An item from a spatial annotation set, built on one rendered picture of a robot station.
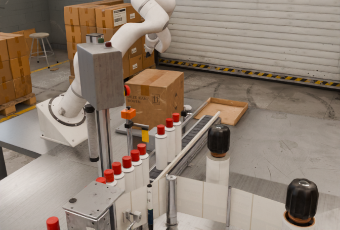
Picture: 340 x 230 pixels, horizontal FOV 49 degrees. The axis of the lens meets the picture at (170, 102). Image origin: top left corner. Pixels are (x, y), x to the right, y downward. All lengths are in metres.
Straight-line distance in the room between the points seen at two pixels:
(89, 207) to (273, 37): 4.90
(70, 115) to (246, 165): 0.96
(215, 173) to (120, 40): 0.82
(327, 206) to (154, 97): 0.99
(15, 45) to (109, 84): 3.73
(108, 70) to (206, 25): 4.87
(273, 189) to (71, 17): 4.36
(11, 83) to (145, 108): 3.07
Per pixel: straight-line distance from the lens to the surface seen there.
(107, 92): 1.21
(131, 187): 1.38
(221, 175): 1.39
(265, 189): 1.56
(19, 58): 4.92
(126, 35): 1.84
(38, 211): 1.59
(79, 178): 1.74
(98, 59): 1.17
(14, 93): 4.96
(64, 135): 2.03
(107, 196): 1.04
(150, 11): 1.84
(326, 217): 1.48
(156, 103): 1.98
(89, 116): 1.27
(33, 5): 7.99
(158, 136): 1.57
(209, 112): 2.36
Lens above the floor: 1.74
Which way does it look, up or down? 21 degrees down
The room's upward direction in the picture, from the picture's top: 1 degrees counter-clockwise
